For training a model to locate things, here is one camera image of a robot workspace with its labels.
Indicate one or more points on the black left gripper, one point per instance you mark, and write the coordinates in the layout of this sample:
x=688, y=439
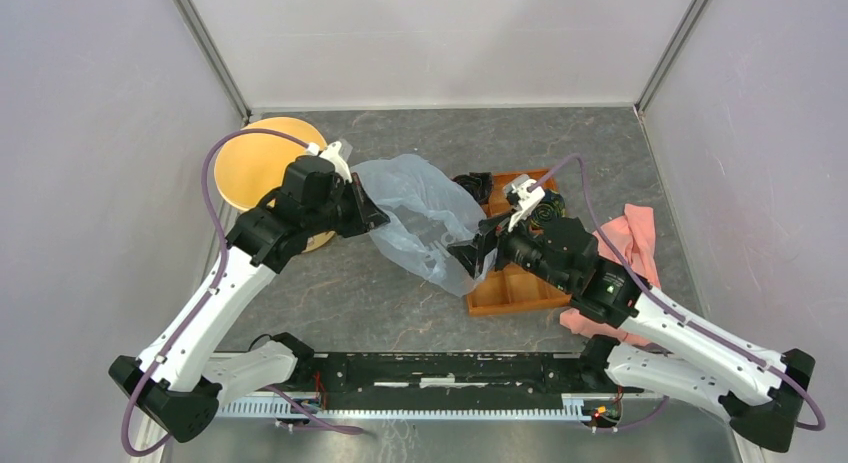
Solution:
x=368, y=215

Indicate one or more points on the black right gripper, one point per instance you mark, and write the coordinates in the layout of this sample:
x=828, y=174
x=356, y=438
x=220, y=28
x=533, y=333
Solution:
x=471, y=254

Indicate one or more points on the light blue plastic trash bag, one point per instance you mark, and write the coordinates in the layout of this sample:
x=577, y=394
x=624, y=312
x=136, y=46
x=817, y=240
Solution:
x=428, y=213

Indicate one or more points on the yellow capybara trash bin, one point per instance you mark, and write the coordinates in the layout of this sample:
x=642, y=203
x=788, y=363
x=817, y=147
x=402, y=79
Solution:
x=249, y=166

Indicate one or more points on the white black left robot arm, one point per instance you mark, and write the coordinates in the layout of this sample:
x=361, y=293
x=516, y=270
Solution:
x=256, y=249

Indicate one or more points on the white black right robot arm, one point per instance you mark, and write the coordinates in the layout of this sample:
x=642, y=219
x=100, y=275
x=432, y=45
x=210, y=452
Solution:
x=759, y=392

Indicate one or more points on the orange compartment tray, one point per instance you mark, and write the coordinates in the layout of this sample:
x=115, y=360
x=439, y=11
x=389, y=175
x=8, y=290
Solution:
x=511, y=290

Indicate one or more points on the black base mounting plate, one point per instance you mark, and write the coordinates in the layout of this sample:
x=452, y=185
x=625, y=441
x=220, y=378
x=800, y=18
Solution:
x=445, y=381

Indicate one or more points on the pink cloth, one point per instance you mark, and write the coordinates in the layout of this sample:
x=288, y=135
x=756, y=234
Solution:
x=633, y=235

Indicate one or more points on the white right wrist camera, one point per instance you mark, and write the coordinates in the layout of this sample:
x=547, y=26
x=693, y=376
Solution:
x=523, y=194

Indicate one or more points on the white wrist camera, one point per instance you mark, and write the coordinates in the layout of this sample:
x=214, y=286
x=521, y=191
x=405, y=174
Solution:
x=523, y=194
x=336, y=153

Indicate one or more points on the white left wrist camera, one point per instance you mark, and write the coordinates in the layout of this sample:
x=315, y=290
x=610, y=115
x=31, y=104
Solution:
x=336, y=153

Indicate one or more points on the white slotted cable duct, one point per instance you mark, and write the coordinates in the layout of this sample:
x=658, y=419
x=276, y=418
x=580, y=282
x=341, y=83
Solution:
x=269, y=405

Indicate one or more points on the aluminium frame rail front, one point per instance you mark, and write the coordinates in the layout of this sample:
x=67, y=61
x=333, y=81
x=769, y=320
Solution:
x=624, y=366

